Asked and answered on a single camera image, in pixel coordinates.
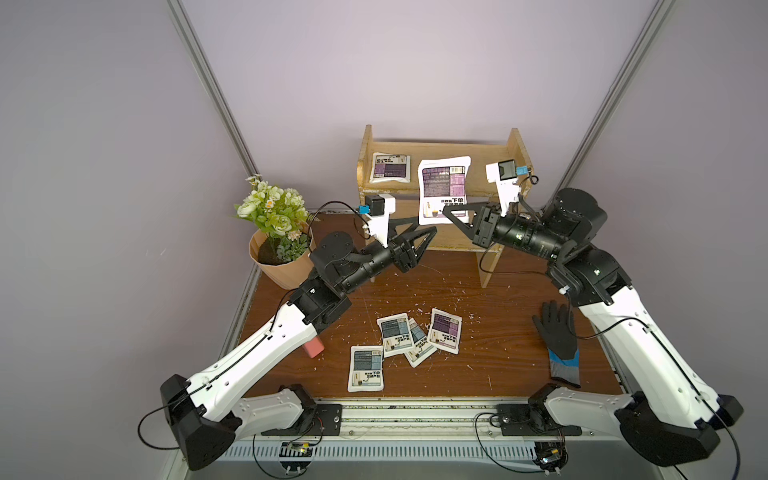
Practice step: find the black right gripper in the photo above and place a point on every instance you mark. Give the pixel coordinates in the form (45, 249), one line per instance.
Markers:
(482, 222)

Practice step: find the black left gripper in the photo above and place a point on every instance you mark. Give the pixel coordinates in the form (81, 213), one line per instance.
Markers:
(403, 263)

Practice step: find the purple coffee bag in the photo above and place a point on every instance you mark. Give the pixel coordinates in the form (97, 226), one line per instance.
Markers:
(390, 167)
(445, 331)
(441, 182)

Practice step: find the blue coffee bag one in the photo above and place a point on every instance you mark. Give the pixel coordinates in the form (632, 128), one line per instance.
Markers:
(396, 334)

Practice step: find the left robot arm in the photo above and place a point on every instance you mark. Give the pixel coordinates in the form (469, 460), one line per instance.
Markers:
(208, 412)

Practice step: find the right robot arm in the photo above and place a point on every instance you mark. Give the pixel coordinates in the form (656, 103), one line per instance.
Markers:
(672, 417)

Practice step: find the wooden two-tier shelf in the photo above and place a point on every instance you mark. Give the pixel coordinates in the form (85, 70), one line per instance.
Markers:
(478, 189)

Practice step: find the blue coffee bag two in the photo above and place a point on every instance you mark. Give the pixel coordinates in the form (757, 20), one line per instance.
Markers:
(421, 348)

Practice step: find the blue coffee bag three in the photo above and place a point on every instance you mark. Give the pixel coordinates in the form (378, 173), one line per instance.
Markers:
(366, 369)

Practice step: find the beige paper plant pot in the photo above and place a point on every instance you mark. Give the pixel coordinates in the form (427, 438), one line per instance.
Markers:
(286, 275)

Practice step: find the green artificial flower plant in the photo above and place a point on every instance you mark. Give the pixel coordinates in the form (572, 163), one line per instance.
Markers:
(280, 214)

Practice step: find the pink small scoop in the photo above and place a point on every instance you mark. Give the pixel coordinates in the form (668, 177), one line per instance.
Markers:
(314, 347)

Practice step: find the black work glove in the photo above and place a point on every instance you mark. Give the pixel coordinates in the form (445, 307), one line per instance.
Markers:
(555, 325)

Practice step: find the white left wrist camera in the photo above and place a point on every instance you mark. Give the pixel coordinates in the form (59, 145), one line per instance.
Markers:
(376, 211)

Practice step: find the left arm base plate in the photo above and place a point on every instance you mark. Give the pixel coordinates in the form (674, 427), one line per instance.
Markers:
(322, 420)

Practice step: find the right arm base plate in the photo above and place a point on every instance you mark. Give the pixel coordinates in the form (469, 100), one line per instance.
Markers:
(519, 419)

